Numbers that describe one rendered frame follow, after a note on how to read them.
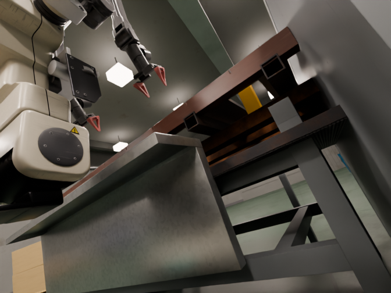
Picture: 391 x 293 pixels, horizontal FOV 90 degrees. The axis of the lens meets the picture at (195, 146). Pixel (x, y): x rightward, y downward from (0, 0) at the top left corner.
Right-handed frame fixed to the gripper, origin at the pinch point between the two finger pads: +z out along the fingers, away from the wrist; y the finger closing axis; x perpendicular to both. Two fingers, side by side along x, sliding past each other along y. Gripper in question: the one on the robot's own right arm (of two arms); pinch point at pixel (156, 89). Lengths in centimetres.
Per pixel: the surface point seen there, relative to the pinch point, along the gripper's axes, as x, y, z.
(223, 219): 35, -13, 46
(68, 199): 33, 38, 21
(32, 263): -74, 345, 87
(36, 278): -65, 339, 107
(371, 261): 39, -40, 64
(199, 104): 16.5, -17.6, 15.3
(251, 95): 3.2, -33.2, 21.7
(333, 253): 36, -34, 63
